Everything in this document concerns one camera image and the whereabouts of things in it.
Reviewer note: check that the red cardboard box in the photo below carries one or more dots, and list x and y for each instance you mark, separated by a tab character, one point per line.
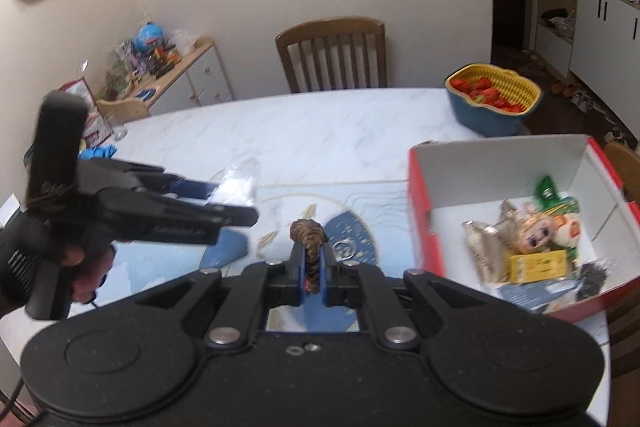
417	207

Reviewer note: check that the gold snack packet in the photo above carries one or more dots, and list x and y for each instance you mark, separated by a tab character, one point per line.
487	247

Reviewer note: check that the white tall cabinet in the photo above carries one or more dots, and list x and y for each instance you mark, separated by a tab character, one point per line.
605	37

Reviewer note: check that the small clear glass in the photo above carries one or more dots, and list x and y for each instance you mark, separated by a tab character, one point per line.
120	133

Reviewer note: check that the wooden drawer cabinet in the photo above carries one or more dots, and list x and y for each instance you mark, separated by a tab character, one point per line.
200	77

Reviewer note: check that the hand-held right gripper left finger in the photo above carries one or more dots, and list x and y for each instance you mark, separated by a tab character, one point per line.
298	269

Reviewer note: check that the light wooden chair back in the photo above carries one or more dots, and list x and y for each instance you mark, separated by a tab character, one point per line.
122	108

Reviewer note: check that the grey correction tape dispenser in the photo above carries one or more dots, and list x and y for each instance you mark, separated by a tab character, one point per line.
532	296

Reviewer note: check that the person's left hand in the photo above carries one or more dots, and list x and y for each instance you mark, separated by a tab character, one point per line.
87	269

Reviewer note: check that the blue cloth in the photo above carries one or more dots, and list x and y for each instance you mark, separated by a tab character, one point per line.
97	152

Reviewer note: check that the green and white plush doll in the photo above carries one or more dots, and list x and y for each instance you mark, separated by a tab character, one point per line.
562	219

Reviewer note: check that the clear packet of dark tea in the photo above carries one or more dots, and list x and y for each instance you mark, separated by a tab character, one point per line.
591	279

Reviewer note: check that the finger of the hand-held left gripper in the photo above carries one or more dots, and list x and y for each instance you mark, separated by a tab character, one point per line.
237	215
192	191

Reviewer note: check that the printed snack bag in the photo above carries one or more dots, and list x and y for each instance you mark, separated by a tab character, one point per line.
87	117

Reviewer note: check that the yellow and blue basket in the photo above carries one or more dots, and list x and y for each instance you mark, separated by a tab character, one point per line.
475	114

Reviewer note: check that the brown wooden chair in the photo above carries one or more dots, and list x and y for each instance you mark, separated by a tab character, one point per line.
330	52

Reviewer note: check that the blue globe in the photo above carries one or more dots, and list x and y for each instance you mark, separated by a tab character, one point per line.
150	37

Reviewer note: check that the yellow carton box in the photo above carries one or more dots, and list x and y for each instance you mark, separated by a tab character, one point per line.
537	266

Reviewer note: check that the clear plastic bag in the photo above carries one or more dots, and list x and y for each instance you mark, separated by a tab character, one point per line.
237	182

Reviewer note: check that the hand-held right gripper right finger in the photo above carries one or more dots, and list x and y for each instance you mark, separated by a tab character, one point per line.
326	272

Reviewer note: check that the plush doll head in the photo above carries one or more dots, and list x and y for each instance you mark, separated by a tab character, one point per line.
534	234

